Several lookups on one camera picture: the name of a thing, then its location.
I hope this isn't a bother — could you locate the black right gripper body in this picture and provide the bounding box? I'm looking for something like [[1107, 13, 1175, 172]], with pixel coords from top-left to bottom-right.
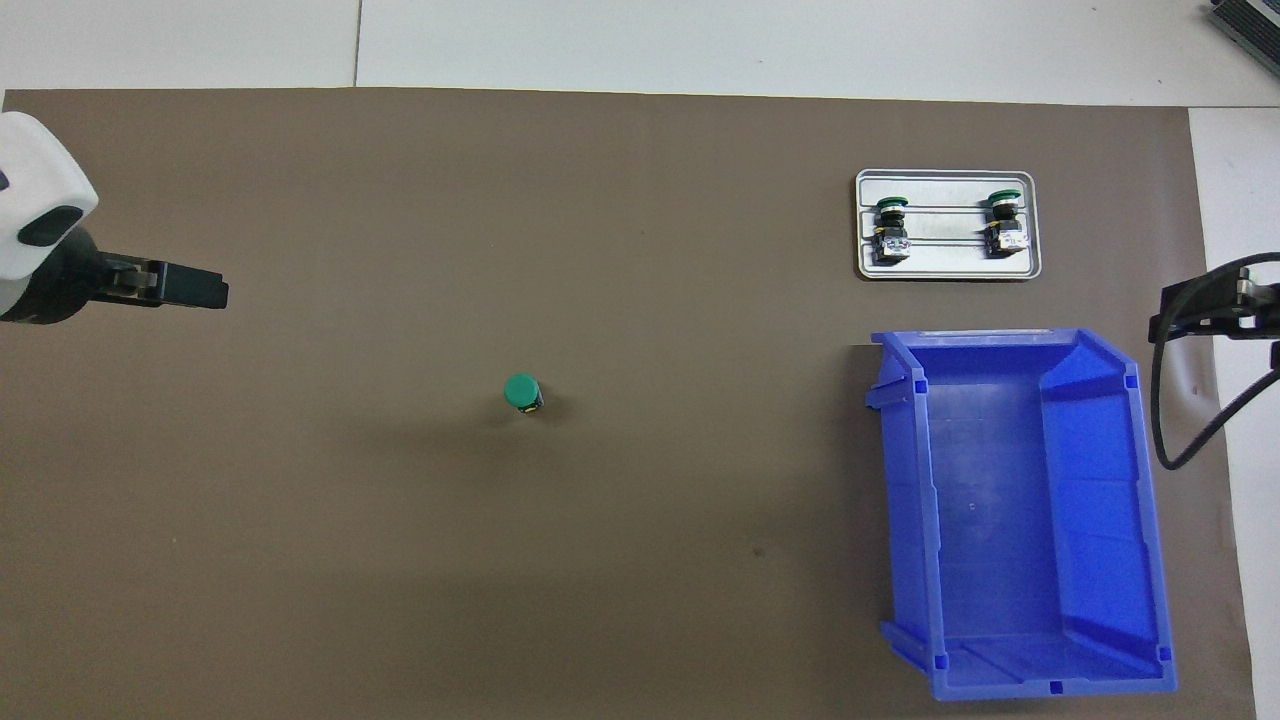
[[1237, 264, 1280, 372]]

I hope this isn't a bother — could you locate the gray ribbed device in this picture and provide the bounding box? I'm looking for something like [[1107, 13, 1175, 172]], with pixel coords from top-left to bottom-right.
[[1205, 0, 1280, 53]]

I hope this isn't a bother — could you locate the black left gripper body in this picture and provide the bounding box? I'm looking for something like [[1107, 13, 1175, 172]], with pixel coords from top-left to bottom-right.
[[0, 234, 107, 327]]

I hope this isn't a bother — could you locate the green push button switch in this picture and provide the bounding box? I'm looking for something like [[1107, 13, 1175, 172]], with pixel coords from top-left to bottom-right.
[[868, 197, 913, 265], [503, 373, 546, 416], [980, 188, 1031, 259]]

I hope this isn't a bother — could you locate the blue plastic storage bin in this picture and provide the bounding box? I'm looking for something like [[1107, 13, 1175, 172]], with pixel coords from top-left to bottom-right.
[[865, 327, 1179, 701]]

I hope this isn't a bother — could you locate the gray metal tray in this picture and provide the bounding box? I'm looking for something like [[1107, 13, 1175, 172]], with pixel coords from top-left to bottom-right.
[[855, 168, 1043, 282]]

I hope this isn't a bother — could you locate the brown table mat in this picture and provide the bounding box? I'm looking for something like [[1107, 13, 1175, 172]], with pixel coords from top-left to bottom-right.
[[0, 88, 1256, 720]]

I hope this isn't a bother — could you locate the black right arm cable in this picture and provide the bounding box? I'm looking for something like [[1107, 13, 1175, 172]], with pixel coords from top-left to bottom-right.
[[1150, 253, 1280, 471]]

